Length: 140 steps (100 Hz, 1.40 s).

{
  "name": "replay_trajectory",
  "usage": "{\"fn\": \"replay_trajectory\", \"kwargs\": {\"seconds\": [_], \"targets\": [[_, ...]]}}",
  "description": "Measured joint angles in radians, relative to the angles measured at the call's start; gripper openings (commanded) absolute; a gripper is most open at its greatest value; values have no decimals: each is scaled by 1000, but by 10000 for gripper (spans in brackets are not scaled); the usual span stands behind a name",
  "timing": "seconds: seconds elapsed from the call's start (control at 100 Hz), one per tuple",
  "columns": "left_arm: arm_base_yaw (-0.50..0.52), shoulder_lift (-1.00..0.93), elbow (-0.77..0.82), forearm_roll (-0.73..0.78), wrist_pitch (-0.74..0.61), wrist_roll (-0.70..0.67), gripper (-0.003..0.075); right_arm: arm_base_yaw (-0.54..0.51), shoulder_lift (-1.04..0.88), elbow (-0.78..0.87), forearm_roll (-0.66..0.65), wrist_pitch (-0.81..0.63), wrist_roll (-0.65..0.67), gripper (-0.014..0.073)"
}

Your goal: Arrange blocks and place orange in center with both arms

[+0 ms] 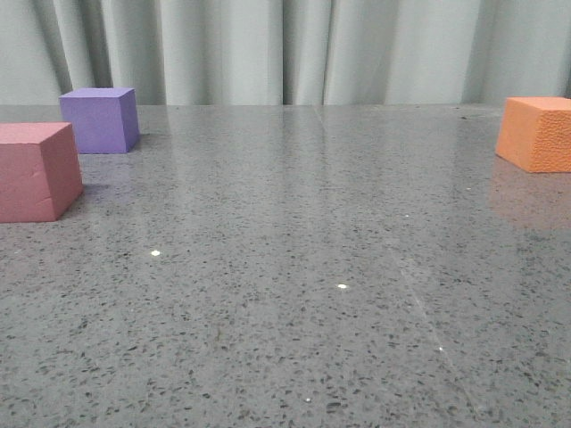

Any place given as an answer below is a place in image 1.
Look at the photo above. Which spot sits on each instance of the grey-green curtain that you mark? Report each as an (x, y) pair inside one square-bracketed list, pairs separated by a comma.
[(286, 52)]

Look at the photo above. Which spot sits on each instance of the orange foam cube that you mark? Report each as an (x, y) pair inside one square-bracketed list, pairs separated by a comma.
[(535, 133)]

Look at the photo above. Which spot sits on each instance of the purple foam cube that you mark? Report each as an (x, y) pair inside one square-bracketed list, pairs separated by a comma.
[(104, 120)]

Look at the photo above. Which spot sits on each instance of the pink foam cube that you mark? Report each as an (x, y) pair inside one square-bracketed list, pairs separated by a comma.
[(40, 173)]

